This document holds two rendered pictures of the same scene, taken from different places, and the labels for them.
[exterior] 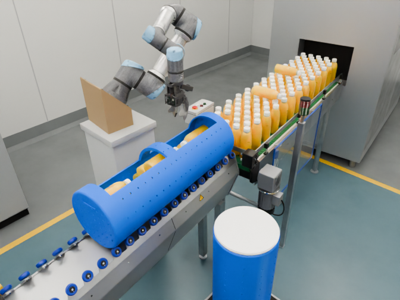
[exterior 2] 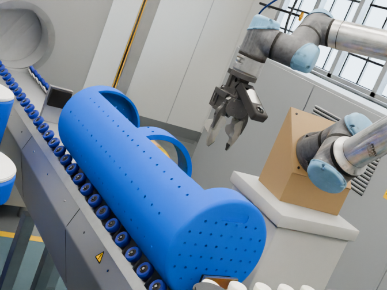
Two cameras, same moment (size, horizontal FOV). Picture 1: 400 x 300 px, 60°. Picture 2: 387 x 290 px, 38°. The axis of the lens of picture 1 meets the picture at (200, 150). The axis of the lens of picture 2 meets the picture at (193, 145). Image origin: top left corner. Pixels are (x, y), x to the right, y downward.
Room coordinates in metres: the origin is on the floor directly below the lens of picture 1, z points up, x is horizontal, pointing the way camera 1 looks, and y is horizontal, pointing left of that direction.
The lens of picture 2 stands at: (1.96, -1.34, 1.61)
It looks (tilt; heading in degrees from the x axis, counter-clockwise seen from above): 13 degrees down; 107
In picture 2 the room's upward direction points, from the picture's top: 22 degrees clockwise
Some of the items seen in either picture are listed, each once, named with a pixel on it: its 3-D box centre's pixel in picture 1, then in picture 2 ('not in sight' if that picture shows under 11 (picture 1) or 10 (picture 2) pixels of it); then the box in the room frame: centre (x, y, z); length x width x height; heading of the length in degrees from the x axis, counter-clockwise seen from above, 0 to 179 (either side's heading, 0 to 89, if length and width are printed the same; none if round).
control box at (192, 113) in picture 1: (199, 112); not in sight; (2.10, 0.00, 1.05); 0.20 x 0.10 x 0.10; 142
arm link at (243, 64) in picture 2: (176, 76); (246, 65); (1.57, 0.11, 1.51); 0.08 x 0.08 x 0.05
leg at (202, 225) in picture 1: (202, 227); not in sight; (1.75, -0.01, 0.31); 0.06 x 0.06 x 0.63; 52
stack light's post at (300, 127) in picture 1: (290, 191); not in sight; (1.85, -0.62, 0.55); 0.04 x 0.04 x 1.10; 52
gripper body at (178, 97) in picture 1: (175, 92); (234, 94); (1.57, 0.11, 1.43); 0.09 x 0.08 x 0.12; 142
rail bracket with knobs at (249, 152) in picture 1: (249, 159); not in sight; (1.68, -0.29, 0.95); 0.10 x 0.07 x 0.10; 52
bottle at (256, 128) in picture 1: (256, 134); not in sight; (1.88, -0.36, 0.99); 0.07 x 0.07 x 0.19
